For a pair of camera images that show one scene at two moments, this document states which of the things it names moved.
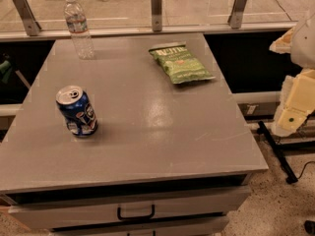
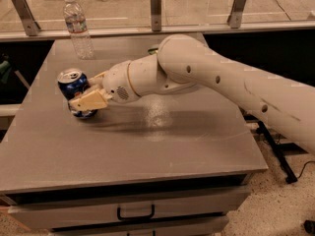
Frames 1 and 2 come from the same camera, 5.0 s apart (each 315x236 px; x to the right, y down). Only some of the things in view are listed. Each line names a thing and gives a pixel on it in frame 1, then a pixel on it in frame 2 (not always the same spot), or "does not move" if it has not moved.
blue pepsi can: (80, 116) -> (71, 83)
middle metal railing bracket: (157, 9) does not move
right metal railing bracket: (235, 17) does not move
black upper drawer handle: (136, 217) does not move
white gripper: (304, 44) -> (116, 82)
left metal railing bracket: (31, 26) does not move
